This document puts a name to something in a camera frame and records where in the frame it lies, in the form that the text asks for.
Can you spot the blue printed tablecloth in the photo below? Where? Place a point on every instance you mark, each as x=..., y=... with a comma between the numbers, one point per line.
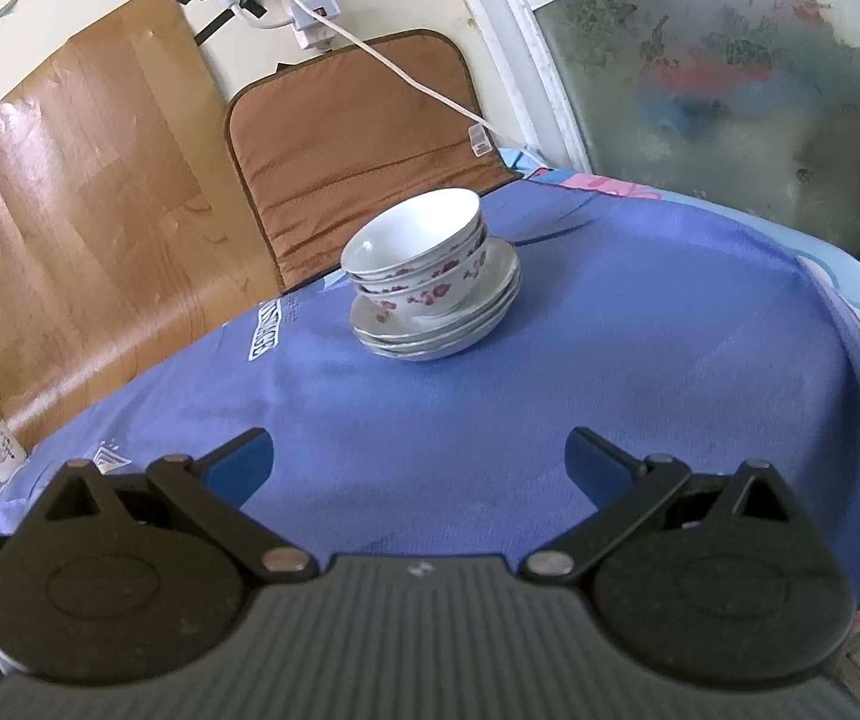
x=625, y=390

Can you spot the brown cushion mat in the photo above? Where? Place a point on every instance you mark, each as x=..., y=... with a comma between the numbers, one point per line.
x=370, y=127

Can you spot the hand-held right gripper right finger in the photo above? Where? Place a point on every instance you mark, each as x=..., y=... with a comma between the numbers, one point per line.
x=591, y=465

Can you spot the frosted patterned glass window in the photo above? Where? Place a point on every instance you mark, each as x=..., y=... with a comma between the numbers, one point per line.
x=700, y=52

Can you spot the wood-pattern wall sheet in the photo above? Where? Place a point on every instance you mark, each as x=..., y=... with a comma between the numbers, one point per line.
x=100, y=202

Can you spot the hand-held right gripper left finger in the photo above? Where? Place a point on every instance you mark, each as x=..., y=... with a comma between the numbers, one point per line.
x=239, y=465

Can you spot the floral white plate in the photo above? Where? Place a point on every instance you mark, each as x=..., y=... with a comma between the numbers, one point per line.
x=422, y=355
x=501, y=274
x=437, y=343

